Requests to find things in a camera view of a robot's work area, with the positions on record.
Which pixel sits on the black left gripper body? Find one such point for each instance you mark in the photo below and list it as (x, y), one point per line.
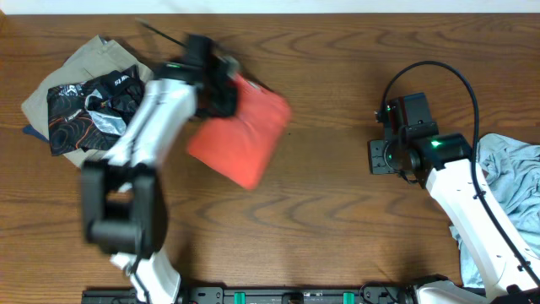
(218, 100)

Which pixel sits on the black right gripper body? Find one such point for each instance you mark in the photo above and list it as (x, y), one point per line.
(386, 158)

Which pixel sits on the red printed t-shirt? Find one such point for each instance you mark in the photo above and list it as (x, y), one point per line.
(240, 147)

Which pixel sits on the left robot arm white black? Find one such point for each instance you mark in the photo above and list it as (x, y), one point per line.
(123, 207)

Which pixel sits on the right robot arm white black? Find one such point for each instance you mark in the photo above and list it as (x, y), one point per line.
(442, 165)

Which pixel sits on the khaki folded trousers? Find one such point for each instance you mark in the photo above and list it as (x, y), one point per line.
(92, 60)

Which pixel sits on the black orange patterned shorts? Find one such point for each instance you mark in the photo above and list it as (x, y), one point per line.
(93, 114)

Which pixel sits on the light blue grey garment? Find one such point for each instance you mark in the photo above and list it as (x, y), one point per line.
(512, 171)

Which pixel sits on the dark blue folded garment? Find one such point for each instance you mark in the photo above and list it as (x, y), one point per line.
(29, 130)

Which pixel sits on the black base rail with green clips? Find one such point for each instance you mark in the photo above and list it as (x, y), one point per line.
(295, 296)

